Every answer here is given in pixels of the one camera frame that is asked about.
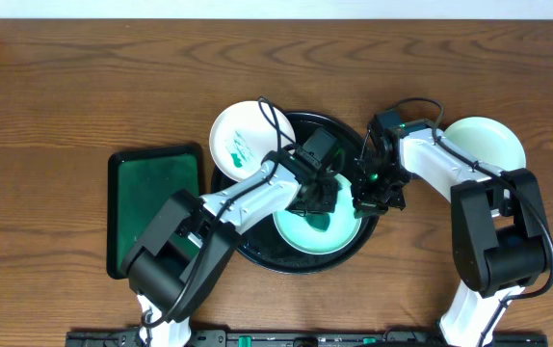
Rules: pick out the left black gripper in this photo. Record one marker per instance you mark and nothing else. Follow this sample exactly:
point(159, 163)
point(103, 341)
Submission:
point(316, 202)

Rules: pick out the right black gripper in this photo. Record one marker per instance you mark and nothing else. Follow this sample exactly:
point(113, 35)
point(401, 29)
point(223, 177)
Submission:
point(398, 200)

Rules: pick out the green scouring sponge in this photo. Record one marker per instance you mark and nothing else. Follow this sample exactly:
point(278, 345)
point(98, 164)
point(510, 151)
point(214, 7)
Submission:
point(318, 222)

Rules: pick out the pale green plate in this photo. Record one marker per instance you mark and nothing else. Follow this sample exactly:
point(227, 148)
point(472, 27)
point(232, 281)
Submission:
point(344, 225)
point(489, 141)

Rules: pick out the white plate with green smear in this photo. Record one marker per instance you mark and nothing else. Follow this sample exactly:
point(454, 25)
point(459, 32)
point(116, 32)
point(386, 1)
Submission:
point(243, 134)

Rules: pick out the pale green plate front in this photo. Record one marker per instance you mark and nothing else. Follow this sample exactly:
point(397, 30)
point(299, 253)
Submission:
point(489, 141)

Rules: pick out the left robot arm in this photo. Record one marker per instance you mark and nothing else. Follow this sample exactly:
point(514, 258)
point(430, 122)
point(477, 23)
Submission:
point(179, 257)

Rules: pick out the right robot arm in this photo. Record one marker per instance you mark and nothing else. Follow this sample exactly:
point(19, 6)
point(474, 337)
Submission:
point(501, 243)

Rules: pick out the black round tray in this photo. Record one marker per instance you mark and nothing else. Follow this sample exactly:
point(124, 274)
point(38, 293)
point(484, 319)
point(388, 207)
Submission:
point(263, 244)

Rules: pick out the black rectangular water tray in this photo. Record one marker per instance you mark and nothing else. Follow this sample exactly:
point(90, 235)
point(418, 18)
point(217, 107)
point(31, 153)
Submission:
point(139, 182)

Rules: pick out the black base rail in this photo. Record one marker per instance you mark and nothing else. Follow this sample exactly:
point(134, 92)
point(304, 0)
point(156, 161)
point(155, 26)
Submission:
point(219, 338)

